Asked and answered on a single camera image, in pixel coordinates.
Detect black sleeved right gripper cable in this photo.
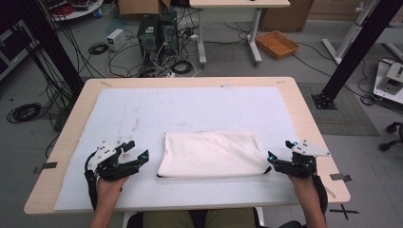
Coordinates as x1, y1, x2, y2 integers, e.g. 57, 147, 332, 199
278, 173, 330, 228

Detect person's right hand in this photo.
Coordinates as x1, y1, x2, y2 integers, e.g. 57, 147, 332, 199
286, 174, 318, 198

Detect black sleeved gripper cable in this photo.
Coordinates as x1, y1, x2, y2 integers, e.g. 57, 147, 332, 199
278, 173, 330, 228
83, 151, 100, 212

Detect white table mat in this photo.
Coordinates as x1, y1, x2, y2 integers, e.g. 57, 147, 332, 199
53, 86, 300, 213

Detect person's left hand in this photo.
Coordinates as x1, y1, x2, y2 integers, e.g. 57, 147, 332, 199
95, 175, 130, 200

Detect black tape strip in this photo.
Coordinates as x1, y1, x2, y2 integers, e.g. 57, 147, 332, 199
32, 161, 59, 175
329, 173, 353, 183

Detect brown cardboard box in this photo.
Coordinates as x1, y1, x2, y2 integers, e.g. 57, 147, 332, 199
118, 0, 172, 17
259, 0, 315, 33

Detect person's khaki trousers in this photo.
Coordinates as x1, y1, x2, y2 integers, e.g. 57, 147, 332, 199
142, 207, 257, 228

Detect black tape cross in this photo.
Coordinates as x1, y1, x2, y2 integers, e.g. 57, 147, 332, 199
329, 203, 360, 220

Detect dark equipment rack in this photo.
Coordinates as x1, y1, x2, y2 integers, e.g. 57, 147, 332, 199
0, 18, 41, 81

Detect light wooden table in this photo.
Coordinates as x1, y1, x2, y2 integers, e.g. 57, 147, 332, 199
24, 76, 352, 216

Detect round white table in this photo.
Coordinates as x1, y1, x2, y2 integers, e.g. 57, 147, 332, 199
41, 0, 105, 23

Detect black sleeved left gripper cable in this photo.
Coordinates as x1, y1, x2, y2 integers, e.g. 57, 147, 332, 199
83, 151, 100, 212

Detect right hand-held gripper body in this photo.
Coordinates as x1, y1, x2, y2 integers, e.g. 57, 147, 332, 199
273, 140, 332, 180

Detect white power supply box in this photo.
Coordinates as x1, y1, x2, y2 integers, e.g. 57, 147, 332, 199
106, 28, 127, 52

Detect black computer tower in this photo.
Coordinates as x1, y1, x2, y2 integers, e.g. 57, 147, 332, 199
159, 10, 181, 57
137, 13, 161, 63

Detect white desk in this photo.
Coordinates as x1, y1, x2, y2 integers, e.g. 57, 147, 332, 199
189, 0, 292, 67

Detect black metal frame post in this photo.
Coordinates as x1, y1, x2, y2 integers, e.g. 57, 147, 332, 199
312, 0, 403, 110
13, 0, 86, 96

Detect black office chair base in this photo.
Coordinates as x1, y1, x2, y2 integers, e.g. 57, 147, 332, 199
378, 122, 403, 152

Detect white tank top black trim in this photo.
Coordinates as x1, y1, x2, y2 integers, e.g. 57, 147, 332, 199
156, 130, 273, 180

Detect white metal stand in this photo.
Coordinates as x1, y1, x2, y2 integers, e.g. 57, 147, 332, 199
321, 0, 380, 66

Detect coiled black cable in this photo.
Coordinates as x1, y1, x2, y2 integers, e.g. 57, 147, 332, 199
6, 102, 43, 124
87, 42, 109, 56
170, 59, 195, 76

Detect orange woven basket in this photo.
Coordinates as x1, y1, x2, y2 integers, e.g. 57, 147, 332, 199
255, 29, 300, 61

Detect grey floor mat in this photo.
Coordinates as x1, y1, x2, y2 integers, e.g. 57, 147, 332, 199
297, 83, 380, 138

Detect white machine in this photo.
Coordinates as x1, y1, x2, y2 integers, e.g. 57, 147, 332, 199
373, 58, 403, 105

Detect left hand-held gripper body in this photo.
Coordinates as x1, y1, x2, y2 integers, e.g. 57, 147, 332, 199
86, 141, 141, 182

